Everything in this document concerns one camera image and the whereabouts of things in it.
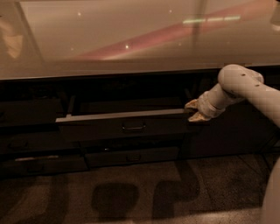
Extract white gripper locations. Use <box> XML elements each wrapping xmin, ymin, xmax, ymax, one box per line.
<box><xmin>185</xmin><ymin>91</ymin><xmax>225</xmax><ymax>123</ymax></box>

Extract dark drawer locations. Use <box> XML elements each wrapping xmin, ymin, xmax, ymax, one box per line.
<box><xmin>0</xmin><ymin>99</ymin><xmax>64</xmax><ymax>128</ymax></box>
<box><xmin>0</xmin><ymin>131</ymin><xmax>76</xmax><ymax>154</ymax></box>
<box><xmin>85</xmin><ymin>146</ymin><xmax>179</xmax><ymax>168</ymax></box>
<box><xmin>0</xmin><ymin>155</ymin><xmax>88</xmax><ymax>178</ymax></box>
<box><xmin>56</xmin><ymin>97</ymin><xmax>200</xmax><ymax>142</ymax></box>

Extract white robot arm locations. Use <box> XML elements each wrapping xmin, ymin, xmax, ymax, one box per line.
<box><xmin>185</xmin><ymin>64</ymin><xmax>280</xmax><ymax>224</ymax></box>

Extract items in left drawer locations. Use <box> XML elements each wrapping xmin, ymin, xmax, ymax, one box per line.
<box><xmin>12</xmin><ymin>85</ymin><xmax>56</xmax><ymax>101</ymax></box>

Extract dark cabinet door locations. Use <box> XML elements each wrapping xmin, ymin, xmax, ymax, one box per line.
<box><xmin>179</xmin><ymin>71</ymin><xmax>279</xmax><ymax>158</ymax></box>

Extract black cable on floor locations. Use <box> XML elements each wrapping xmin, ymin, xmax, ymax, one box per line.
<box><xmin>253</xmin><ymin>128</ymin><xmax>280</xmax><ymax>187</ymax></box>

